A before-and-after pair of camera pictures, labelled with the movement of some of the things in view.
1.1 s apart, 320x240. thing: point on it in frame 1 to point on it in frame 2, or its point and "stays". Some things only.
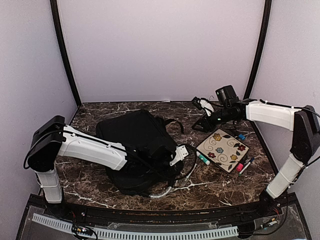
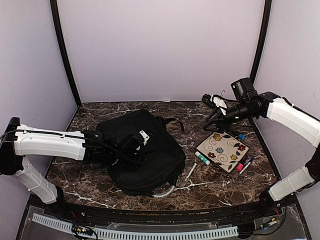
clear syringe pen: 185,180 to 186,178
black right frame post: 267,11 stays
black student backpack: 150,147 stays
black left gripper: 166,175 to 138,161
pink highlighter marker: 239,167 stays
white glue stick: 207,162 stays
